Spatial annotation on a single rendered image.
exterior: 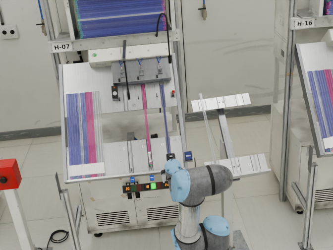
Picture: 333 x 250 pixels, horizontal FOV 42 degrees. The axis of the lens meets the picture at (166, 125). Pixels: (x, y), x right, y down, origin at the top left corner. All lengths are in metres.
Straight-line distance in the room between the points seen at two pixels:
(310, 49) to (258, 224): 1.24
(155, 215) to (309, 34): 1.57
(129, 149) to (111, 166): 0.14
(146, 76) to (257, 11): 1.95
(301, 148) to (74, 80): 1.49
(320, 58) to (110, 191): 1.57
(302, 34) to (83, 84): 1.42
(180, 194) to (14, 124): 3.24
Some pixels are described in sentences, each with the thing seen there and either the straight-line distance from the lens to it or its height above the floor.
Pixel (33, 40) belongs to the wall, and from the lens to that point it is 4.27.
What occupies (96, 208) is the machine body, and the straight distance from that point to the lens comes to 3.00.
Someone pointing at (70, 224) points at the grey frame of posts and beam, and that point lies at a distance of 2.72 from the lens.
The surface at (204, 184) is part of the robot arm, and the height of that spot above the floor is 1.14.
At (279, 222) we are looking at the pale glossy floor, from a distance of 3.22.
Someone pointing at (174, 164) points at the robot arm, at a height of 0.99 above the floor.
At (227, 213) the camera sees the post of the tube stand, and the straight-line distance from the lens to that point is 2.80.
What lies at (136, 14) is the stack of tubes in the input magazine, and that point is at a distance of 2.56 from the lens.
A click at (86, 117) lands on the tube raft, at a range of 2.56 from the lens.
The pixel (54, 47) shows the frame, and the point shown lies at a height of 1.34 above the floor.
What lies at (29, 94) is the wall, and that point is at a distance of 4.47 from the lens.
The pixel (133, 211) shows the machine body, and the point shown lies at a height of 0.22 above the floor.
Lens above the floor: 2.08
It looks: 28 degrees down
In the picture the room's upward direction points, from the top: 5 degrees counter-clockwise
